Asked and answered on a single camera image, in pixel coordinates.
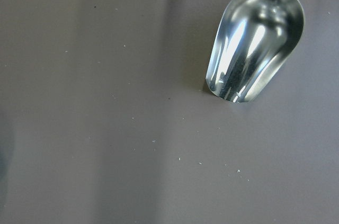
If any steel scoop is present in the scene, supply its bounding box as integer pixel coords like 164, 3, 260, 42
206, 0, 305, 103

